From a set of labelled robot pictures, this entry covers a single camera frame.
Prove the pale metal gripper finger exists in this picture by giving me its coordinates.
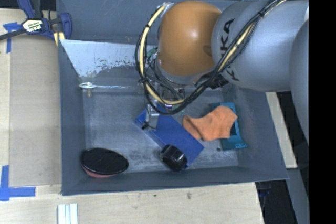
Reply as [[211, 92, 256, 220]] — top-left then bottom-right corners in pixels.
[[146, 111, 160, 131]]

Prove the blue flat block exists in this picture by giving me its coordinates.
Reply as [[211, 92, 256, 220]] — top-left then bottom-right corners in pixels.
[[134, 108, 205, 169]]

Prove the black round cap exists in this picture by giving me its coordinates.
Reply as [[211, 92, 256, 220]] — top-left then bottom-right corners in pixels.
[[159, 144, 188, 173]]

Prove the grey metal bin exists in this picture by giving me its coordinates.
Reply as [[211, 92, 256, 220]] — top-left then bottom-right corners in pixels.
[[55, 0, 290, 196]]

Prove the orange cloth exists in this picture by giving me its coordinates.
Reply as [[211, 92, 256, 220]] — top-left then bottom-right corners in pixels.
[[182, 106, 238, 142]]

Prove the black oval dish red rim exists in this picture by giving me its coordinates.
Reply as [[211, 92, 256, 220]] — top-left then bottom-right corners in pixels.
[[80, 147, 130, 179]]

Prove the teal flat box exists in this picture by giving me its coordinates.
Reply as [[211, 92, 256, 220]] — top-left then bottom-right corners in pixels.
[[209, 102, 248, 151]]

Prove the pale wood flat board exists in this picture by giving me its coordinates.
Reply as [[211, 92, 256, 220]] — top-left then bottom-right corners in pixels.
[[8, 34, 64, 188]]

